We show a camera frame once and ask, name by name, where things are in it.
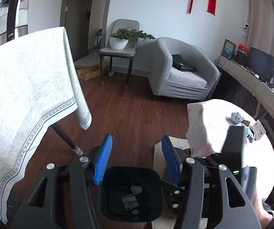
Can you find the cream patterned tablecloth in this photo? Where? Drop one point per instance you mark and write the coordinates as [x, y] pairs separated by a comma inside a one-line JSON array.
[[38, 87]]

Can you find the grey dining chair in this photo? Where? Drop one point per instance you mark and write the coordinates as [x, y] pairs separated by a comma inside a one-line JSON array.
[[128, 52]]

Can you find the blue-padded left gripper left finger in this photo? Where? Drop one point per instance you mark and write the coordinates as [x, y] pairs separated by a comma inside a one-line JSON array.
[[102, 159]]

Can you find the small brown cardboard roll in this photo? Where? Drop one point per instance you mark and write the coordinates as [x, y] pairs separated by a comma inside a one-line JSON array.
[[246, 123]]

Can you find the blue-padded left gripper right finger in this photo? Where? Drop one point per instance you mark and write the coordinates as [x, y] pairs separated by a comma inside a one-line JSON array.
[[175, 158]]

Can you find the grey fabric armchair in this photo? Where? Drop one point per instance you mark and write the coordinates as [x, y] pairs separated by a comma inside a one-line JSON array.
[[165, 80]]

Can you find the white cardboard medicine box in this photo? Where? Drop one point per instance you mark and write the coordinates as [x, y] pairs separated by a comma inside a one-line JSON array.
[[258, 130]]

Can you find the small red flags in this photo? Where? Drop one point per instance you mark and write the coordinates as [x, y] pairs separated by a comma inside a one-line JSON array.
[[243, 49]]

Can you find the red hanging scroll right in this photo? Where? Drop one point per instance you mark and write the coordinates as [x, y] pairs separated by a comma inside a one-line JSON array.
[[211, 8]]

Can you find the beige curtain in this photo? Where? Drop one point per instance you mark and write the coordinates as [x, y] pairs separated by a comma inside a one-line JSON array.
[[261, 25]]

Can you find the white security camera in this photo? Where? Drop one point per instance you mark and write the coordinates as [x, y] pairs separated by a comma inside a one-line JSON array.
[[246, 27]]

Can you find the light blue wet-wipes pack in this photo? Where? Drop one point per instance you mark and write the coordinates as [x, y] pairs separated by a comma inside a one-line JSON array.
[[249, 134]]

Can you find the person's right hand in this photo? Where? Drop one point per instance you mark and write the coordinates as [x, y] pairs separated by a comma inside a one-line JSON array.
[[264, 216]]

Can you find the beige lace desk cover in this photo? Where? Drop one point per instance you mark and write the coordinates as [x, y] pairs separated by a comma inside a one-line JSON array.
[[258, 89]]

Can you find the framed picture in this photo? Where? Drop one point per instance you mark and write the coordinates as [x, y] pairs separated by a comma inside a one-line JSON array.
[[228, 45]]

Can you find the grey door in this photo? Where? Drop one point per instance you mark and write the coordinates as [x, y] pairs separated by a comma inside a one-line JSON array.
[[83, 19]]

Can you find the black computer monitor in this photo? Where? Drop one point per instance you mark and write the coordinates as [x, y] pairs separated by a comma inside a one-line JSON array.
[[260, 63]]

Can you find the small blue globe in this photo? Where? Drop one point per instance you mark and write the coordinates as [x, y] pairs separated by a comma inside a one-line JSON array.
[[227, 53]]

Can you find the brown cardboard box on floor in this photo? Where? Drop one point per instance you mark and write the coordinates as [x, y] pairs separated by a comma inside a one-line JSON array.
[[88, 72]]

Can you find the black trash bin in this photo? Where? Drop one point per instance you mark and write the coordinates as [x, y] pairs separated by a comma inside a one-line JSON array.
[[129, 194]]

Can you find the black table leg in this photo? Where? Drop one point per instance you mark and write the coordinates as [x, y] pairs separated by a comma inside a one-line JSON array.
[[75, 148]]

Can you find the pink floral round tablecloth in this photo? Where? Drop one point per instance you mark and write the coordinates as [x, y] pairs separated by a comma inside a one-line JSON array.
[[208, 124]]

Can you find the crumpled silver paper ball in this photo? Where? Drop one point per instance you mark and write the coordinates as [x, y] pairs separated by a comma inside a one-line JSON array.
[[236, 117]]

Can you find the potted green plant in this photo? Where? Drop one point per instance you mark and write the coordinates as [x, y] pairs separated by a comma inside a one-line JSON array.
[[120, 38]]

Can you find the steel electric kettle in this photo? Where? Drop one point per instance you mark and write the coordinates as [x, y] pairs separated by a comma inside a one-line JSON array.
[[13, 19]]

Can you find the black leather bag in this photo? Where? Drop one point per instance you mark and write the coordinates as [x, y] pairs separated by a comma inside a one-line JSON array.
[[181, 65]]

